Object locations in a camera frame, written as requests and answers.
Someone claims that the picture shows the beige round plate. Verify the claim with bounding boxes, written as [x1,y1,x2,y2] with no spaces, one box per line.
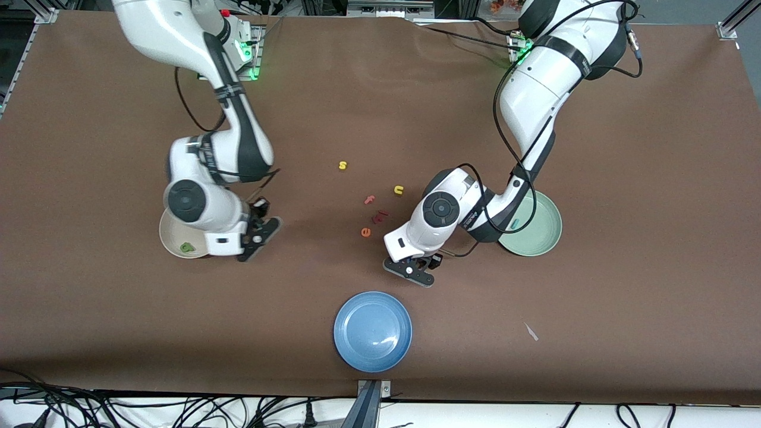
[159,208,210,260]

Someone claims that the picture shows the blue round plate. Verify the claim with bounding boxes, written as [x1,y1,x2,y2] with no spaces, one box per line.
[333,291,413,373]

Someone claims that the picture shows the green round plate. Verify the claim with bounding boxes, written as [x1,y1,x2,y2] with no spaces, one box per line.
[498,190,563,257]

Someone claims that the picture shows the brown table cover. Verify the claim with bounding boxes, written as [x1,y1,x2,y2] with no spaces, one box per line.
[0,11,761,406]

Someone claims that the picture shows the grey metal box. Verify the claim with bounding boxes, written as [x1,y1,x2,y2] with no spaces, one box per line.
[347,0,435,20]

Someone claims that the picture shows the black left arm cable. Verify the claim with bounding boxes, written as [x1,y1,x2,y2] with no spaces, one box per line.
[443,0,644,257]

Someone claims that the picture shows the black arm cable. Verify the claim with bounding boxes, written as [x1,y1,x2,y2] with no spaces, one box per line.
[443,0,644,257]
[174,65,281,203]

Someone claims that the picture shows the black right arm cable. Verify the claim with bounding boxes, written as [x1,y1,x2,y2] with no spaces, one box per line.
[174,65,281,203]

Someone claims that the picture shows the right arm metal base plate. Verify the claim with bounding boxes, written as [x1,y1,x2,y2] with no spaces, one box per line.
[197,24,265,81]

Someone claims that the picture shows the metal camera pole bracket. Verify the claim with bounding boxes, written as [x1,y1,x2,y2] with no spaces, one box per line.
[356,379,393,428]

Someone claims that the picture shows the black base power cable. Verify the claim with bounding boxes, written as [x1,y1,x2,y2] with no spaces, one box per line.
[413,17,524,54]

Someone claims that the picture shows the tangled black floor cables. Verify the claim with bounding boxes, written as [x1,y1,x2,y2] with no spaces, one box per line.
[0,369,357,428]

